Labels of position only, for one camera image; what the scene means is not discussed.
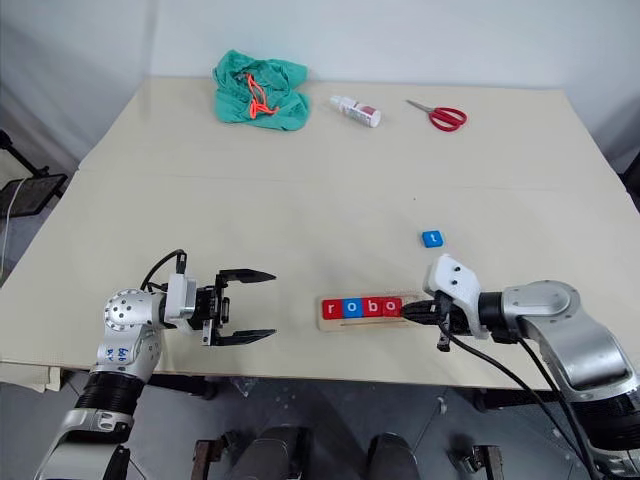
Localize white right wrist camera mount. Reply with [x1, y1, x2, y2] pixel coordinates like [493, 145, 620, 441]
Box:
[422, 253, 489, 341]

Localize dark rounded shape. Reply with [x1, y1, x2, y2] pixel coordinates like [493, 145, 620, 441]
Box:
[236, 425, 312, 480]
[366, 431, 419, 480]

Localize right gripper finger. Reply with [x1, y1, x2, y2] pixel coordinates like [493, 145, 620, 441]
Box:
[400, 298, 435, 316]
[402, 313, 439, 330]

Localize white plastic panel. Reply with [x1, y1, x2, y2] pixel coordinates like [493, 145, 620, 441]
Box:
[0, 362, 62, 393]

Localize orange cord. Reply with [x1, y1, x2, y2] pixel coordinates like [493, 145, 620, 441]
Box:
[242, 73, 279, 121]

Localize white plastic bottle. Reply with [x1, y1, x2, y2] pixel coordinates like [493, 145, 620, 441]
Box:
[329, 95, 383, 129]

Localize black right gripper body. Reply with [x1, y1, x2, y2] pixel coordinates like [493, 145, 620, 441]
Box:
[427, 294, 472, 337]

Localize black metal stand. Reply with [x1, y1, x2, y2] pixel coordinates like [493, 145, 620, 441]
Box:
[0, 129, 69, 219]

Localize red handled scissors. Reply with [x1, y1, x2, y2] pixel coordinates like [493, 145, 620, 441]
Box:
[405, 98, 469, 133]

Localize black object at wall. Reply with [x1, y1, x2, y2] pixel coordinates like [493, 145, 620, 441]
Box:
[621, 149, 640, 192]

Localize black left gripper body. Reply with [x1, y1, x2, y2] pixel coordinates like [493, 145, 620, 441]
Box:
[192, 282, 233, 348]

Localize rusty metal foot bracket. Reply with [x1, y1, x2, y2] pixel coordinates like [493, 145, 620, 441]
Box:
[193, 438, 224, 480]
[448, 442, 504, 475]

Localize crumpled green cloth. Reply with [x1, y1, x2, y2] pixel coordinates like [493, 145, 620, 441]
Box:
[213, 48, 312, 133]

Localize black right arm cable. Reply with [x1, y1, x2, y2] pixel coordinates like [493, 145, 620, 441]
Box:
[436, 292, 604, 480]

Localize wooden letter tray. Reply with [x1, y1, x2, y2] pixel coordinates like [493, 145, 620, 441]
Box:
[316, 289, 437, 333]

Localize white cable on stand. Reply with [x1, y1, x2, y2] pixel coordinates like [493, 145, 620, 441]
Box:
[0, 176, 27, 272]

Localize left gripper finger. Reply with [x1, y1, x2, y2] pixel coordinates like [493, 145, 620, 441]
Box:
[215, 268, 278, 290]
[214, 327, 278, 348]

